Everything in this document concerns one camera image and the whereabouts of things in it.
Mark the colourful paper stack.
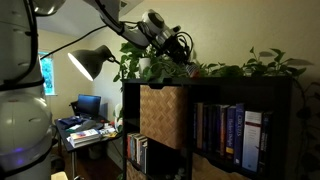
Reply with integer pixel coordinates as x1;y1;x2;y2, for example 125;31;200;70
99;123;119;139

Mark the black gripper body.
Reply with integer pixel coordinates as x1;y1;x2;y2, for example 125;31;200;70
168;34;196;66

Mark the orange book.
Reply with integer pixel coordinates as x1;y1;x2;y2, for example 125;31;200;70
126;132;132;159

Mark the white book maroon band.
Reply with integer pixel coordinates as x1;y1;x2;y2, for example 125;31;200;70
241;110;264;173

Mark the black chair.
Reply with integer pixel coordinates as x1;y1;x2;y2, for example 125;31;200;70
69;100;80;117

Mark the tan brown book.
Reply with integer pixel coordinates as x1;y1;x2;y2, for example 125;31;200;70
194;102;204;150

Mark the white thick book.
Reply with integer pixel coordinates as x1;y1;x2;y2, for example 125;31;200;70
69;134;102;148

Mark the pale yellow box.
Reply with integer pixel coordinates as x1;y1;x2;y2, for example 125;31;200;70
50;170;69;180

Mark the dark navy book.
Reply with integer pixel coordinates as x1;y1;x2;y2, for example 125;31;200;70
259;111;274;174

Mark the woven bamboo basket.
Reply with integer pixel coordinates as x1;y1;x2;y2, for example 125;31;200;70
191;152;251;180
125;160;148;180
139;84;189;150

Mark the dark red book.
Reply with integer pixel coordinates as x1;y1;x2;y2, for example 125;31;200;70
219;105;229;158

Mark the grey flat device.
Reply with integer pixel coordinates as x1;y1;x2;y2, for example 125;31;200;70
75;119;105;134

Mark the black laptop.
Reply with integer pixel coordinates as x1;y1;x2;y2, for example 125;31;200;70
77;94;102;120

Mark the colourful cover book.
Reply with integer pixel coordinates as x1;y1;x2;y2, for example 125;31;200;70
69;128;100;141

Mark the blue book yellow label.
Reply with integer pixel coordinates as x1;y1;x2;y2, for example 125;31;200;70
225;105;237;160

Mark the dark desk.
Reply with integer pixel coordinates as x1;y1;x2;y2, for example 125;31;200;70
54;116;123;180

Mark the grey desk lamp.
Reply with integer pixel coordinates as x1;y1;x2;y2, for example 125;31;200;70
67;44;126;82

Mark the green pothos plant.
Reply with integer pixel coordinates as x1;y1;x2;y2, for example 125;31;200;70
112;41;320;180

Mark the blue cloth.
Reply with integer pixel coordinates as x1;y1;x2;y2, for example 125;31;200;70
58;115;88;130

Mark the blue circuits textbook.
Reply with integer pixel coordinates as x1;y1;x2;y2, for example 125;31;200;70
233;103;246;167

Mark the white plant pot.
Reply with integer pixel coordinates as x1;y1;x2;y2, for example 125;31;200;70
138;57;153;77

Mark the black cube bookshelf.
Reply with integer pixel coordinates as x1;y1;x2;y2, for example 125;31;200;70
121;75;294;180

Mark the bright window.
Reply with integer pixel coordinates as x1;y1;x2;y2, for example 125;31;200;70
38;50;55;97

